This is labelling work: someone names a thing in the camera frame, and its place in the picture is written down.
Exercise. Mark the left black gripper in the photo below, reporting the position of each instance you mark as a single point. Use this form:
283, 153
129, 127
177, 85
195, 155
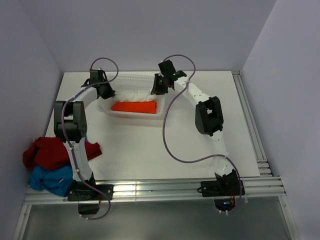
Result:
111, 93

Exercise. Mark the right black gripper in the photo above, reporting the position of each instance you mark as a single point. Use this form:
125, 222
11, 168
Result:
156, 90

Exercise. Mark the white plastic basket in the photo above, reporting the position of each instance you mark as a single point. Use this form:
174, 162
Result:
131, 82

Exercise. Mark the white printed t-shirt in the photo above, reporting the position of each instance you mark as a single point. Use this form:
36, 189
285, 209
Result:
135, 96

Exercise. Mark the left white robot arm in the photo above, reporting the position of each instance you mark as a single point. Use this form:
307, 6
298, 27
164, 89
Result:
70, 126

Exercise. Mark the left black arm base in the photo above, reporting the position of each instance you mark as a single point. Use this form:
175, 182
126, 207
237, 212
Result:
88, 200

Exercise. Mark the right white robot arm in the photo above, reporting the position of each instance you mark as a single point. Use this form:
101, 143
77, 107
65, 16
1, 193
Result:
208, 117

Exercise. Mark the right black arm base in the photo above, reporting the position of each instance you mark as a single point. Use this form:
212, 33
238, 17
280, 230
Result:
224, 189

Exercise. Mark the orange rolled t-shirt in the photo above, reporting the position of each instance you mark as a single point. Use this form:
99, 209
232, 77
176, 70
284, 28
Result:
143, 107

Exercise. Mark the dark red t-shirt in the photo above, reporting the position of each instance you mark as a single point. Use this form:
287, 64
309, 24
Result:
48, 153

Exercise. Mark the blue t-shirt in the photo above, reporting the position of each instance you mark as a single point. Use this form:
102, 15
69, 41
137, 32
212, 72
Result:
57, 182

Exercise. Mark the right side aluminium rail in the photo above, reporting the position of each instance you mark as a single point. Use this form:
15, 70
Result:
260, 155

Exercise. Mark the aluminium rail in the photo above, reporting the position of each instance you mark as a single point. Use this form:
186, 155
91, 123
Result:
162, 190
260, 155

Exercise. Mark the front aluminium rail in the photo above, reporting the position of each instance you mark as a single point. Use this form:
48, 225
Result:
162, 190

